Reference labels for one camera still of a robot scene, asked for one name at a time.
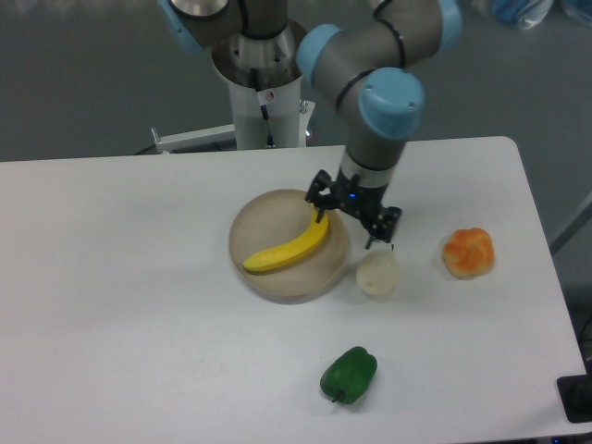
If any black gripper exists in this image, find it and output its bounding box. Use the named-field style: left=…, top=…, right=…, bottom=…
left=305, top=169, right=401, bottom=249

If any yellow banana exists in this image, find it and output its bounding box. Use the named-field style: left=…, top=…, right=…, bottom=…
left=242, top=210, right=329, bottom=273

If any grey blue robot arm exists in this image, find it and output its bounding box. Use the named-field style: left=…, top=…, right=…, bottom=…
left=160, top=1, right=462, bottom=242

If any beige round plate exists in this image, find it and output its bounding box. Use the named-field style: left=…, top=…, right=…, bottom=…
left=228, top=189, right=349, bottom=302

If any white pear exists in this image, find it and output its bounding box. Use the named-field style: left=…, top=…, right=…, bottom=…
left=355, top=244, right=401, bottom=302

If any orange bread roll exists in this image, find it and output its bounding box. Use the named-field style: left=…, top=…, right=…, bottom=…
left=441, top=228, right=495, bottom=279

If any green bell pepper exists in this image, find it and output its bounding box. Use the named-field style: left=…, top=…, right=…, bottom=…
left=319, top=346, right=378, bottom=405

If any grey table leg strut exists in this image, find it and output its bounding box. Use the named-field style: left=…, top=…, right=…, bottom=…
left=549, top=192, right=591, bottom=255

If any blue plastic bag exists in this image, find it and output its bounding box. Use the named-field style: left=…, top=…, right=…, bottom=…
left=488, top=0, right=553, bottom=30

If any black box at table edge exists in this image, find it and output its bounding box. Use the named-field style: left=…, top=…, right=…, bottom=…
left=557, top=375, right=591, bottom=424

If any white left frame bracket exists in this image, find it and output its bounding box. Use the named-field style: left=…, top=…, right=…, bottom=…
left=151, top=124, right=236, bottom=154

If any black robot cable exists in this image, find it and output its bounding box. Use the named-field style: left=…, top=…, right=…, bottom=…
left=249, top=68, right=276, bottom=150

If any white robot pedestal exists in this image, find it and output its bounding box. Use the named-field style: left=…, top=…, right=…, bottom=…
left=212, top=19, right=305, bottom=150

